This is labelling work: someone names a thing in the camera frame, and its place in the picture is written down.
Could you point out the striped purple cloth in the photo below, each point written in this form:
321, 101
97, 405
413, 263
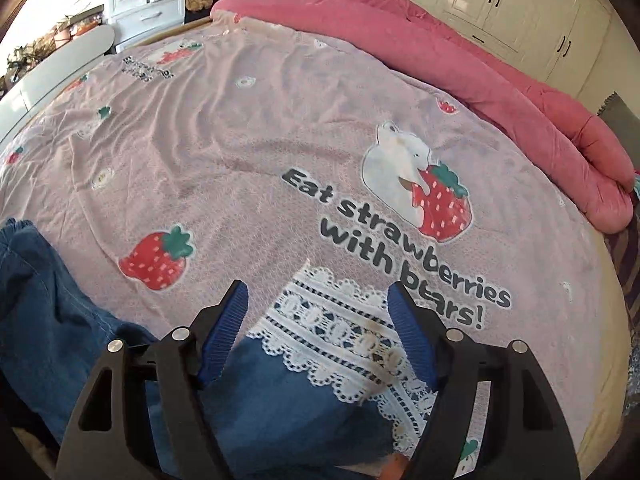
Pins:
625, 270

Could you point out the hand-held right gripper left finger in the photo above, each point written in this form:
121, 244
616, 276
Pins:
227, 325

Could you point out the blue denim pants lace trim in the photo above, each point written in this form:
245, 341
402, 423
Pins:
300, 410

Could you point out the white chest of drawers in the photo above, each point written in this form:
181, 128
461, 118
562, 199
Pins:
145, 5

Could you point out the pink strawberry printed bed sheet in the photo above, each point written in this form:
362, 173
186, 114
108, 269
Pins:
240, 160

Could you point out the white padded bed footboard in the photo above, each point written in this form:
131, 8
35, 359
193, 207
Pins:
55, 70

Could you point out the pink quilt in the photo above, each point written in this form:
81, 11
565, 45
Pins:
450, 55

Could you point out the grey pillow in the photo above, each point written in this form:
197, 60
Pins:
622, 120

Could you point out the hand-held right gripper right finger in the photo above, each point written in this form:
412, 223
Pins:
407, 327

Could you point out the cream wardrobe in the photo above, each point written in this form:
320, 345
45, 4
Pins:
500, 5

